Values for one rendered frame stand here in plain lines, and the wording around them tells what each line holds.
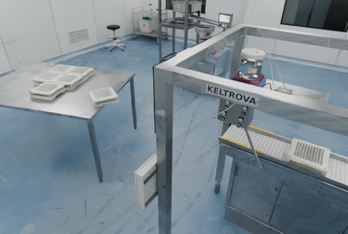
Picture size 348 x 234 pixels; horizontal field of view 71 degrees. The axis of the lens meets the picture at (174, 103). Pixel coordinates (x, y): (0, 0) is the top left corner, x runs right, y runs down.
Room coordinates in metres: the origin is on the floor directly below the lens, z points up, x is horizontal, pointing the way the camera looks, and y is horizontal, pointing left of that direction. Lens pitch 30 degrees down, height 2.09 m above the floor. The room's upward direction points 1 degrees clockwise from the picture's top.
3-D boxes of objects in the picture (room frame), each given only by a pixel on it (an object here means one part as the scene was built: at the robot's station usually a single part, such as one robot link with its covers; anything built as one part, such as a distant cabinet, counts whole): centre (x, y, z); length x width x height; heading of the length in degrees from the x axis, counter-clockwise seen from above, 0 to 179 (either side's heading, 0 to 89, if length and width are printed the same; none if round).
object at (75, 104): (2.52, 1.36, 0.85); 1.50 x 1.10 x 0.04; 77
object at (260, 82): (1.50, -0.50, 1.40); 0.21 x 0.20 x 0.09; 148
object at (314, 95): (1.45, -0.68, 1.33); 0.62 x 0.38 x 0.04; 58
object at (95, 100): (2.16, 0.72, 0.93); 0.25 x 0.24 x 0.02; 120
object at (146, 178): (0.93, 0.12, 1.05); 0.17 x 0.06 x 0.26; 148
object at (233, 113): (1.44, -0.43, 1.22); 0.22 x 0.11 x 0.20; 58
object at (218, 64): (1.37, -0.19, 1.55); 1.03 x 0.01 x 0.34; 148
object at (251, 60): (1.50, -0.50, 1.54); 0.15 x 0.15 x 0.19
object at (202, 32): (4.34, -0.58, 0.95); 0.49 x 0.36 x 0.37; 58
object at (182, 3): (5.12, -0.22, 0.75); 1.43 x 1.06 x 1.50; 58
